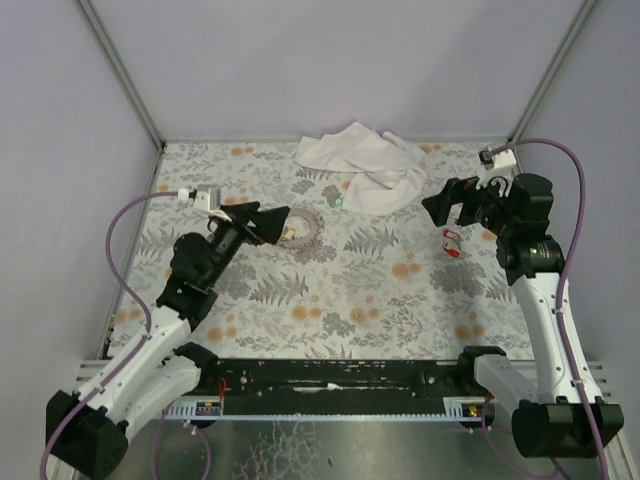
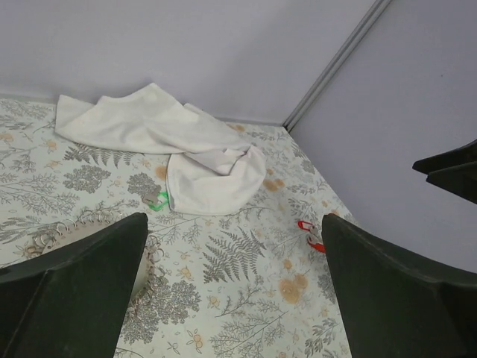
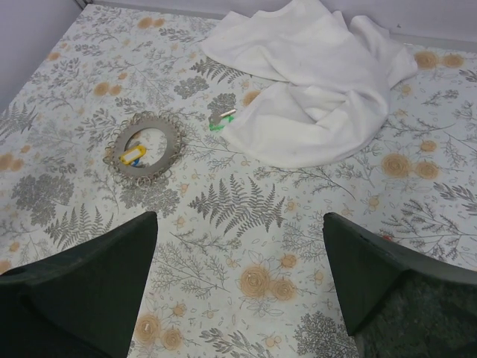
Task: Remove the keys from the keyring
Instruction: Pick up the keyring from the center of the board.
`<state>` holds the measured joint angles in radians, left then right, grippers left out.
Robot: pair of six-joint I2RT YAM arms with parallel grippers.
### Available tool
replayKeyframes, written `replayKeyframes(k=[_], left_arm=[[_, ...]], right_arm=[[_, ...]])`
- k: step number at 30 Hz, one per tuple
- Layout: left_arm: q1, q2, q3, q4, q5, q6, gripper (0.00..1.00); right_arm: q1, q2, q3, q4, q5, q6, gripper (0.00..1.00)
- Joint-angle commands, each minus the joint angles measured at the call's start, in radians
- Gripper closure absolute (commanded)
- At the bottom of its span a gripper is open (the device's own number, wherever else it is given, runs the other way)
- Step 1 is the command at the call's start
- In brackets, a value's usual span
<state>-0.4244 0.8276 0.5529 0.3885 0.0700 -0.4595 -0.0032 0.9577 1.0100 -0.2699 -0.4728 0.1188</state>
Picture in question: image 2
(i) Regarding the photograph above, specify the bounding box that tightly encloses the white disc with keyrings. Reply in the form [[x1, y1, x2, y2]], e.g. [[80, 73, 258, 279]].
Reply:
[[27, 209, 165, 307]]

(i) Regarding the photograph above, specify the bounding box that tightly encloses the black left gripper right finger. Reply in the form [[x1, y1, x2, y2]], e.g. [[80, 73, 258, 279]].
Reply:
[[322, 214, 476, 357]]

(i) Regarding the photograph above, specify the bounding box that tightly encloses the green tagged key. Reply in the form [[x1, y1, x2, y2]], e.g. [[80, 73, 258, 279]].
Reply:
[[142, 185, 169, 212]]

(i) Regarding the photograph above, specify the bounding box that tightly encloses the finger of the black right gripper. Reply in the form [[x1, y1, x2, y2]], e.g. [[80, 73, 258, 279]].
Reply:
[[412, 140, 477, 204]]

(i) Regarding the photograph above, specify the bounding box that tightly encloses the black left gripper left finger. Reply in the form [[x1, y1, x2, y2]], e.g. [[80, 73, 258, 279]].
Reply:
[[1, 213, 148, 357]]

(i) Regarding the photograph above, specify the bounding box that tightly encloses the white crumpled cloth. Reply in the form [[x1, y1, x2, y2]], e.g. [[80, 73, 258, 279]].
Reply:
[[54, 83, 266, 216]]

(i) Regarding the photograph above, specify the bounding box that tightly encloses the grey aluminium corner post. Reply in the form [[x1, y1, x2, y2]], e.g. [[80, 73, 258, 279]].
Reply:
[[282, 0, 392, 132]]

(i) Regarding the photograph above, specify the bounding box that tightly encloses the red tagged key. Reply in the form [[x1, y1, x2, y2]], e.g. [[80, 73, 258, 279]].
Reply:
[[297, 220, 326, 254]]

